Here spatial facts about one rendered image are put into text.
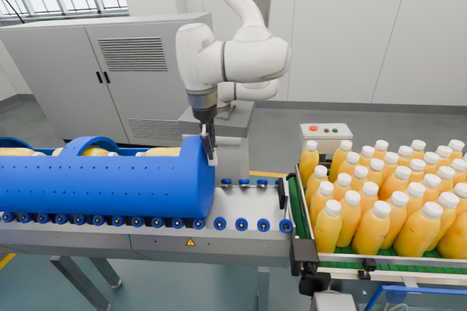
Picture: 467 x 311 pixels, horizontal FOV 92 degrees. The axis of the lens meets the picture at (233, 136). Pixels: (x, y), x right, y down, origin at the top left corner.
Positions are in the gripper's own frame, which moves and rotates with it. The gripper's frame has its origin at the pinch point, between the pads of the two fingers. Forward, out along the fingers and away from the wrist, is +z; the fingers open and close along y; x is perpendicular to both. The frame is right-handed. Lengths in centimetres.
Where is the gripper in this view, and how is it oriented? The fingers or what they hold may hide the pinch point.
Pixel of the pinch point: (212, 157)
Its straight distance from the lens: 78.7
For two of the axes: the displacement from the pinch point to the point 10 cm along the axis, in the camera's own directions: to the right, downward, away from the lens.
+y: 0.8, -5.5, 8.3
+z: 0.7, 8.3, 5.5
